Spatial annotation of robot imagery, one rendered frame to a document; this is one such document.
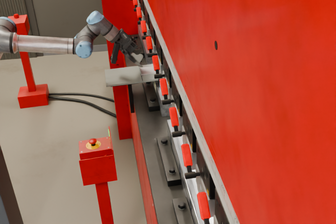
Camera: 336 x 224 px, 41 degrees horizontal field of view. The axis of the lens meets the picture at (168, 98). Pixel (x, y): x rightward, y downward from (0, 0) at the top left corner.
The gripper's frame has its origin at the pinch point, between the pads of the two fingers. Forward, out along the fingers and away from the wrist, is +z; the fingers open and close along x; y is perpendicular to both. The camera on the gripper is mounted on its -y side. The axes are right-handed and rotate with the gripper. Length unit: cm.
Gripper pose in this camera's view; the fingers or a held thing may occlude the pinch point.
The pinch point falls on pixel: (139, 63)
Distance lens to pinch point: 232.0
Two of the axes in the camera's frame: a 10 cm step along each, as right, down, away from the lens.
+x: -1.7, -4.9, 8.5
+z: 6.7, 5.8, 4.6
